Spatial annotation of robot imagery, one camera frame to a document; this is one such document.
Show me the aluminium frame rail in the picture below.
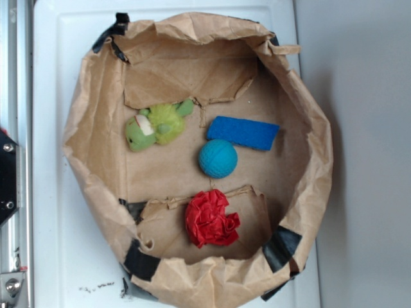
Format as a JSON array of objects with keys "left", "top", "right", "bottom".
[{"left": 1, "top": 1, "right": 34, "bottom": 307}]

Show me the brown paper bag bin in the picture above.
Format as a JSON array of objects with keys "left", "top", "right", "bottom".
[{"left": 64, "top": 12, "right": 333, "bottom": 307}]

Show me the teal dimpled ball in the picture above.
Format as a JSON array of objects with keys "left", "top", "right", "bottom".
[{"left": 198, "top": 139, "right": 238, "bottom": 179}]

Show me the blue sponge block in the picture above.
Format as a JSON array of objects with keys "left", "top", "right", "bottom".
[{"left": 207, "top": 116, "right": 280, "bottom": 151}]

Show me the silver corner bracket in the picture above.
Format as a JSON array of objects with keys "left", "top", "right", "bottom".
[{"left": 1, "top": 271, "right": 28, "bottom": 307}]

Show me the green plush animal toy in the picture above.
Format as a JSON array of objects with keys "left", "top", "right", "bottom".
[{"left": 125, "top": 99, "right": 195, "bottom": 151}]

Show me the black metal bracket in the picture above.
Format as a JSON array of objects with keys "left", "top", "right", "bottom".
[{"left": 0, "top": 128, "right": 19, "bottom": 227}]

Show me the red crumpled paper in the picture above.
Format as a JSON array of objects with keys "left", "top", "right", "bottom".
[{"left": 185, "top": 189, "right": 240, "bottom": 248}]

